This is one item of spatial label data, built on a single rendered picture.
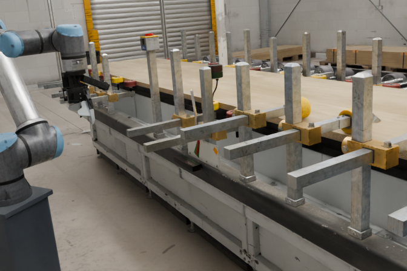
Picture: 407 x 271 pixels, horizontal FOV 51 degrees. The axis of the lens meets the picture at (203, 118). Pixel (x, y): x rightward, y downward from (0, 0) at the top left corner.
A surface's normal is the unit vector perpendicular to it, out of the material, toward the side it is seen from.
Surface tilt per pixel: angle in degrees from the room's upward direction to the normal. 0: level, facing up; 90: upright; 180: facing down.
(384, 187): 90
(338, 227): 0
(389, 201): 90
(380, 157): 90
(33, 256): 90
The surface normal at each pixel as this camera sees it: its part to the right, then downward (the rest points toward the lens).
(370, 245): -0.07, -0.97
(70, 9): 0.55, 0.17
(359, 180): -0.85, 0.19
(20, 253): 0.89, 0.05
